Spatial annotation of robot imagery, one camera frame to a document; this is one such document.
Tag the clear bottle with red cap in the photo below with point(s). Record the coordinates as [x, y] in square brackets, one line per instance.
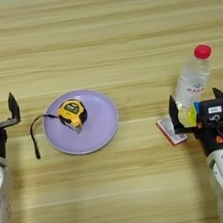
[193, 79]

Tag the purple round plate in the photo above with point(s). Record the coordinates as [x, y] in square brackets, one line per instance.
[98, 125]

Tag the yellow black tape measure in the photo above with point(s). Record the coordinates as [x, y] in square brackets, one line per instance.
[72, 112]

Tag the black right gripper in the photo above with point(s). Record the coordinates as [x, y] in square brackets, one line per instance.
[211, 137]

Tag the right gripper small black box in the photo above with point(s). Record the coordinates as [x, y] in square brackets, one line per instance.
[214, 111]

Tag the red white card box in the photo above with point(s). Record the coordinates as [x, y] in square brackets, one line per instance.
[171, 131]

